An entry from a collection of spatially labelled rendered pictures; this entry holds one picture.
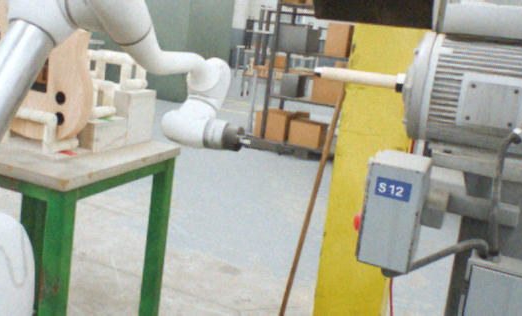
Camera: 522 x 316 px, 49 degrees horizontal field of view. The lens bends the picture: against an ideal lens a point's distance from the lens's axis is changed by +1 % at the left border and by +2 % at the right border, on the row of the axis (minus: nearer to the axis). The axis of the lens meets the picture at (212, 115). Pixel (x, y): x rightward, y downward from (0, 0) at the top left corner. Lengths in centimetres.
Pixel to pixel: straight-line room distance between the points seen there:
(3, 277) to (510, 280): 94
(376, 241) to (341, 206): 130
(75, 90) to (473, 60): 97
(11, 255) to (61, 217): 47
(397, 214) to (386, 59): 127
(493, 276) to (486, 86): 38
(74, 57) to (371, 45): 123
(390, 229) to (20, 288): 66
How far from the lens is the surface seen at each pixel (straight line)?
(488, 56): 135
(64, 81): 158
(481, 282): 130
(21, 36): 126
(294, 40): 644
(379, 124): 234
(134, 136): 184
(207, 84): 166
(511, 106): 129
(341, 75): 145
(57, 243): 149
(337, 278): 253
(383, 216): 113
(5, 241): 100
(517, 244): 138
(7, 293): 101
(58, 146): 160
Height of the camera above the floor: 133
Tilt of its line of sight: 9 degrees down
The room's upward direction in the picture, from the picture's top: 7 degrees clockwise
